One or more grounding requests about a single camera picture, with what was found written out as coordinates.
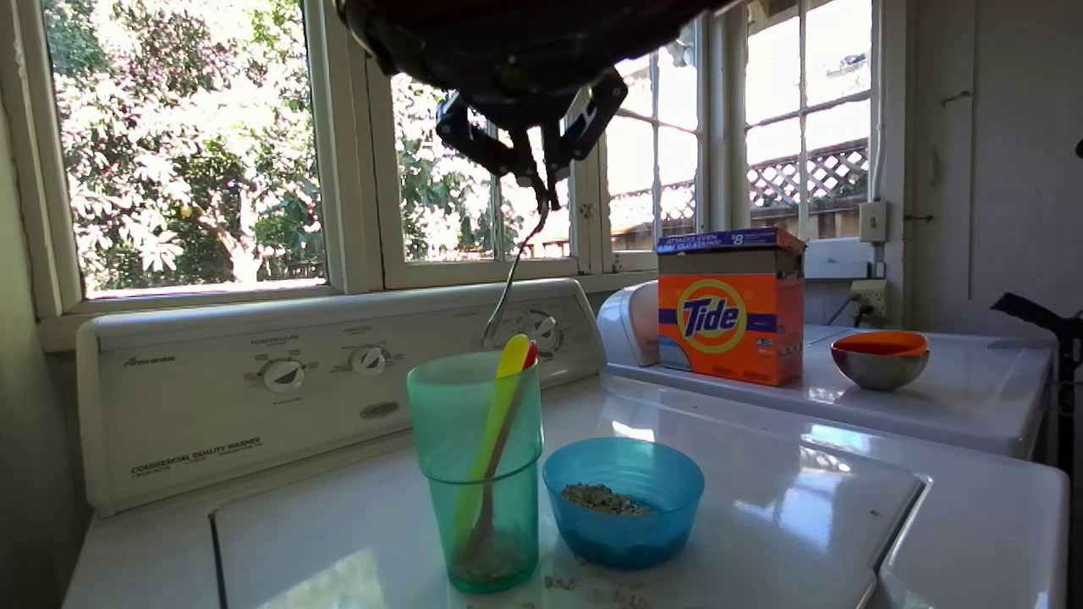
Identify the orange and silver bowl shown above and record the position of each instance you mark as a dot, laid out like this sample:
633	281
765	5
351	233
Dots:
880	359

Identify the blue plastic bowl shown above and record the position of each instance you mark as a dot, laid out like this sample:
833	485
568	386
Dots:
625	501

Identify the orange Tide detergent box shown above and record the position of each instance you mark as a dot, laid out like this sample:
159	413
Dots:
732	305

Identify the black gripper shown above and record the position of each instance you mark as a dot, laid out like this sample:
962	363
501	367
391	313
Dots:
516	66

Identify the white box on windowsill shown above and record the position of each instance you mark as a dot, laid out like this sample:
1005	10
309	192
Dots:
836	257

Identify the white washing machine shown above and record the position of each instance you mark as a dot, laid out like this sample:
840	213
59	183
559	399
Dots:
261	458

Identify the white dryer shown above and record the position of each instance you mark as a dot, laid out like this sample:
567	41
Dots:
976	389

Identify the white wall outlet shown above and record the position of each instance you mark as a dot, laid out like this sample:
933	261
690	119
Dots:
874	220

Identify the yellow-handled spoon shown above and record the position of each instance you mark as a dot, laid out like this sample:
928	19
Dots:
475	511

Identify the green plastic cup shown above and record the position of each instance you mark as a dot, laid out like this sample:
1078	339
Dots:
479	441

